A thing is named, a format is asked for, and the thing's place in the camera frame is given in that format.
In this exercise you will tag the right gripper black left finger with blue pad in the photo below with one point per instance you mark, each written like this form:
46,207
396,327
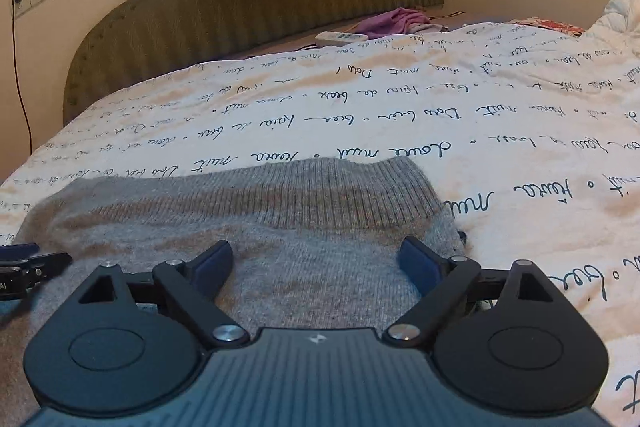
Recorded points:
190,289

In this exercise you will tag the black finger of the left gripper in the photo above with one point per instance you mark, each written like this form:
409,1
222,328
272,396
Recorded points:
24,267

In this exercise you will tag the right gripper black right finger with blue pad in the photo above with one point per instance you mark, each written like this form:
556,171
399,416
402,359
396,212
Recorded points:
444,285

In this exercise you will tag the grey knit sweater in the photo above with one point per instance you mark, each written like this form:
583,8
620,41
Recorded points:
314,245

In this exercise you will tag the white duvet with blue script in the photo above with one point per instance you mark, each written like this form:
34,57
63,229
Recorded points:
530,136

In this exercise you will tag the purple crumpled cloth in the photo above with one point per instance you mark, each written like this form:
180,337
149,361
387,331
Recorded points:
401,21

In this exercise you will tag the white power strip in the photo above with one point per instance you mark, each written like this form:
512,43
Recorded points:
339,38

